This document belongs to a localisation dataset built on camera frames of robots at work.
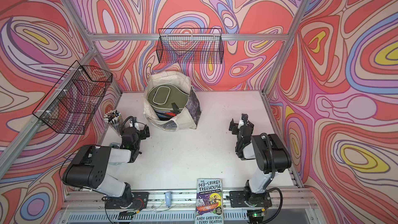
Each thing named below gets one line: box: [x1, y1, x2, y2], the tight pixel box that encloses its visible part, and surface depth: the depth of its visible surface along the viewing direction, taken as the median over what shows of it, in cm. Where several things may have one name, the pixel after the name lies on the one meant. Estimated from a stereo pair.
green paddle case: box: [147, 84, 190, 114], surface depth 90 cm
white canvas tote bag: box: [142, 71, 202, 132], surface depth 90 cm
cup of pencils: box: [103, 109, 123, 137], surface depth 86 cm
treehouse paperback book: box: [194, 177, 224, 224], surface depth 72 cm
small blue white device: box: [165, 191, 172, 208], surface depth 74 cm
